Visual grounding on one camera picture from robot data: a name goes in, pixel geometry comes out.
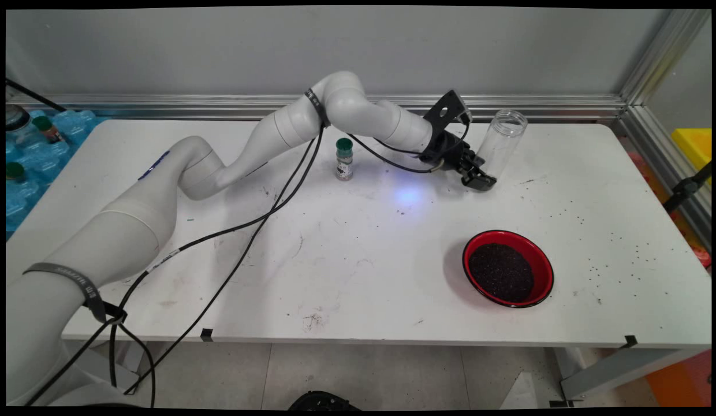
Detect thin black rod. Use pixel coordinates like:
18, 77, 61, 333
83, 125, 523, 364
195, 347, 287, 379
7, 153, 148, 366
6, 78, 67, 113

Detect black pole with clamp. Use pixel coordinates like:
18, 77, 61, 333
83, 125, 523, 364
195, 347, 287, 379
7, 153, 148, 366
662, 162, 712, 213

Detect aluminium frame post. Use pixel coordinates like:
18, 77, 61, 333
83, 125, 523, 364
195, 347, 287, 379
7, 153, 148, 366
618, 9, 712, 106

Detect dark printed velcro strap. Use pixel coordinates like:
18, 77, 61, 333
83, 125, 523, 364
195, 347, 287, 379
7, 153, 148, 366
23, 263, 128, 324
305, 87, 331, 128

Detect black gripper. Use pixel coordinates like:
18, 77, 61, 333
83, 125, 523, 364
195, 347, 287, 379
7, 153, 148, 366
419, 130, 498, 192

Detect plain black cable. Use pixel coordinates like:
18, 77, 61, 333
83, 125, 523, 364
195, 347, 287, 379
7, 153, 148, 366
107, 124, 451, 408

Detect black cable with white label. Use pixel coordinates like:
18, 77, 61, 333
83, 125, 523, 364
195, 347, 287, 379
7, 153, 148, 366
23, 124, 469, 408

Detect yellow moulded block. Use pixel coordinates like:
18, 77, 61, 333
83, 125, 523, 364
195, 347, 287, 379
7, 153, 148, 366
672, 128, 712, 185

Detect small green-capped red-label bottle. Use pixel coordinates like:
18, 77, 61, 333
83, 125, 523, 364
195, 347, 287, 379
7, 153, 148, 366
32, 116, 64, 145

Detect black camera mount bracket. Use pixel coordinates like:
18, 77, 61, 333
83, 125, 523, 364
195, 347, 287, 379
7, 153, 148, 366
423, 90, 471, 138

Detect blue water bottle pack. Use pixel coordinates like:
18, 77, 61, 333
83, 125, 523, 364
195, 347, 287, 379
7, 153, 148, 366
6, 109, 107, 240

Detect clear plastic jar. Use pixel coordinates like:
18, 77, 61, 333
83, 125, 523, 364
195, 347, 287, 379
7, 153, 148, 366
475, 110, 528, 181

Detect orange floor panel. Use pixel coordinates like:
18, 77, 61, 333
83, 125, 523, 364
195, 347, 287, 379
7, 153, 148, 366
644, 350, 712, 408

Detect grey metal table leg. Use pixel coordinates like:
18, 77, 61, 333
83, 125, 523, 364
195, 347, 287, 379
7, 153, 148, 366
113, 341, 148, 396
557, 347, 711, 402

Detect clear jar with dark lid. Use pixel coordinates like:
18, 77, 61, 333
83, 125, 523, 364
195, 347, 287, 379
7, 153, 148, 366
6, 104, 44, 148

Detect aluminium frame rail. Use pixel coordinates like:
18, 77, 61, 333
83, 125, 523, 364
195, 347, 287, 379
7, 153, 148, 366
617, 104, 712, 255
12, 94, 627, 122

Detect black round floor object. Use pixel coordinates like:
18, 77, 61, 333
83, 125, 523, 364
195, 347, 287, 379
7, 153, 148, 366
288, 391, 361, 411

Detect red bowl with black rim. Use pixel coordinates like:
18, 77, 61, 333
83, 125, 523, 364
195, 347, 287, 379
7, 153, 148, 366
463, 230, 555, 309

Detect black seed pile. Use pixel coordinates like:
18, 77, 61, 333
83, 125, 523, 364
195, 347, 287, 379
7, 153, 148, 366
468, 243, 535, 303

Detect green-capped spice bottle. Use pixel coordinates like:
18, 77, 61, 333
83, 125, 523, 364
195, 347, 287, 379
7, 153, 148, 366
335, 138, 355, 181

